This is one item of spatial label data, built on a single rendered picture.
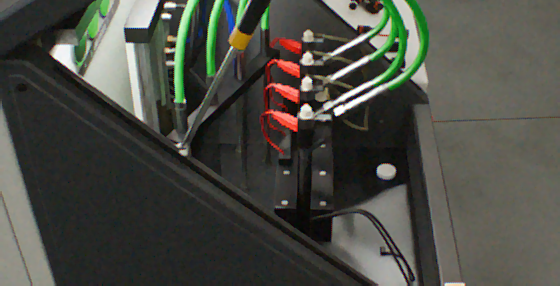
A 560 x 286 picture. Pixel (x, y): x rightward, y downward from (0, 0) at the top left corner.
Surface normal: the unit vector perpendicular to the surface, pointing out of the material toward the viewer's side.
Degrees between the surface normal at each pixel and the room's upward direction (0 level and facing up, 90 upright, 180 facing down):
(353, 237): 0
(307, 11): 90
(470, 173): 0
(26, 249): 90
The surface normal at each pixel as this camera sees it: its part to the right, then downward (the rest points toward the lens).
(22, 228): -0.04, 0.60
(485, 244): 0.00, -0.80
